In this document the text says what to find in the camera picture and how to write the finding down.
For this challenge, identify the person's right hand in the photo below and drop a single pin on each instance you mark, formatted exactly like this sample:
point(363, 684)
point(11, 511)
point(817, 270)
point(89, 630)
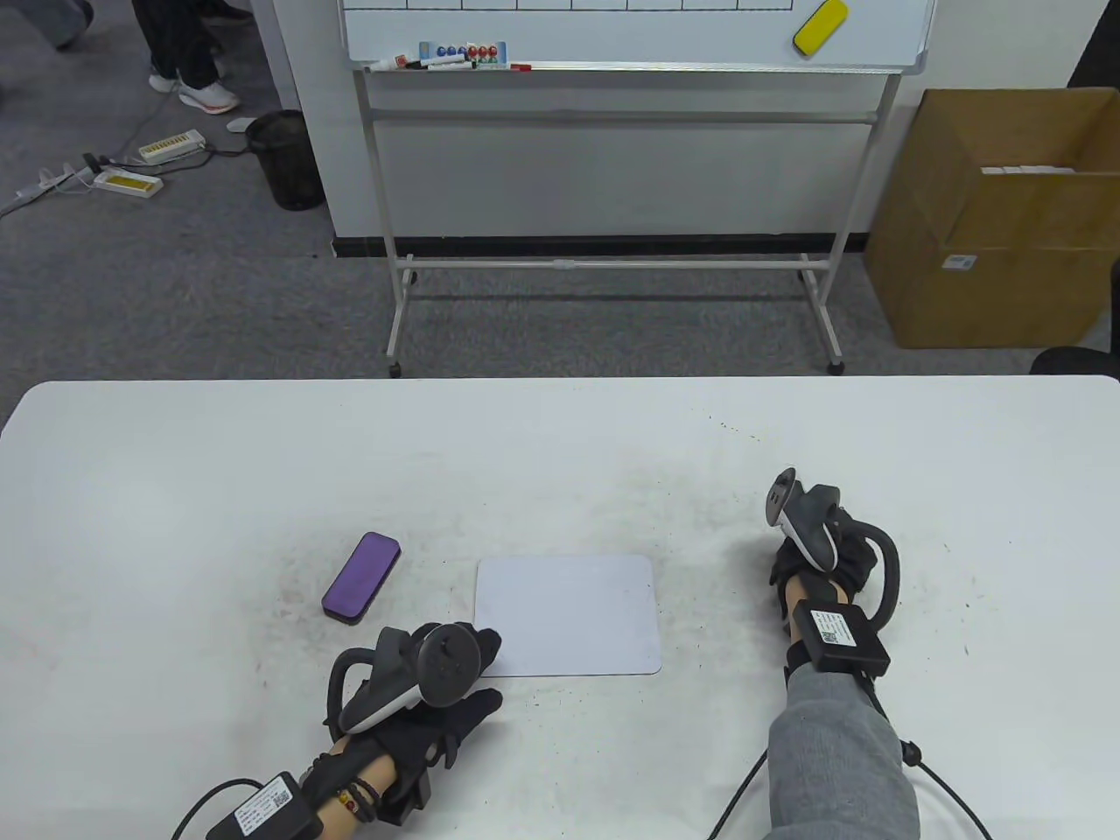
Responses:
point(857, 564)

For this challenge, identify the person's left hand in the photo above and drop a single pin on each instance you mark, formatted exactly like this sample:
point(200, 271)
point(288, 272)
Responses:
point(446, 726)

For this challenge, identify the small white whiteboard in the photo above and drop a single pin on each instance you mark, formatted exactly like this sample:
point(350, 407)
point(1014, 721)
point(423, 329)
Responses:
point(569, 617)

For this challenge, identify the purple black eraser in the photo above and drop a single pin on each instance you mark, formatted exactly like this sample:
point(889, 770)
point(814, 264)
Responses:
point(360, 577)

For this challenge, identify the person's left forearm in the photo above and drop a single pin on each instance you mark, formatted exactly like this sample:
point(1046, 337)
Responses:
point(363, 783)

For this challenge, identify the person's right forearm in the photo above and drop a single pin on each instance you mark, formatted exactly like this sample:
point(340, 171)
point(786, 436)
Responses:
point(840, 761)

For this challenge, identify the large standing whiteboard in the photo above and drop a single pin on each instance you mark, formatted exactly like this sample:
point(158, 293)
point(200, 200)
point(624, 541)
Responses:
point(612, 35)

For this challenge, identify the black labelled wrist box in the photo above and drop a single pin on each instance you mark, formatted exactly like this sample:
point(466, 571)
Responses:
point(840, 639)
point(262, 809)

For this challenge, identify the brown cardboard box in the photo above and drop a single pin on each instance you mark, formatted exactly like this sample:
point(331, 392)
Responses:
point(989, 289)

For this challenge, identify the row of small white boxes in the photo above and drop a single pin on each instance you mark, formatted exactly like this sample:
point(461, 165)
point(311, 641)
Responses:
point(1028, 169)

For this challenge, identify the yellow board eraser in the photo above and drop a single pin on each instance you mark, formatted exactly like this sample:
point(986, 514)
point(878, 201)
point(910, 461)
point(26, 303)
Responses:
point(821, 28)

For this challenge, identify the black door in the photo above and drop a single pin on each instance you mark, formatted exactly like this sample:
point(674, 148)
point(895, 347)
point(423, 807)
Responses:
point(1101, 44)

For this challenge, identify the black mesh trash bin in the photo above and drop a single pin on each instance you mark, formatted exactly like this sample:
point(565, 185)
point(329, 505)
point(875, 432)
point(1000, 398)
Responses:
point(284, 162)

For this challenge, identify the white yellow power strip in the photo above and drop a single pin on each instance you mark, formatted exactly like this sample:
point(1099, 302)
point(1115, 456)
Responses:
point(171, 146)
point(127, 182)

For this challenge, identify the small white adapter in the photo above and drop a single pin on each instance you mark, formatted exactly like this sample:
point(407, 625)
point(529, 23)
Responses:
point(242, 124)

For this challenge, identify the pack of coloured magnets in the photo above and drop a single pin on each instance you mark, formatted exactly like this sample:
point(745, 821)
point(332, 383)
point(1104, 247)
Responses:
point(464, 51)

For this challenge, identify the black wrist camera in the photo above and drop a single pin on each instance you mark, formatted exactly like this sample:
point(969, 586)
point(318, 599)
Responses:
point(407, 801)

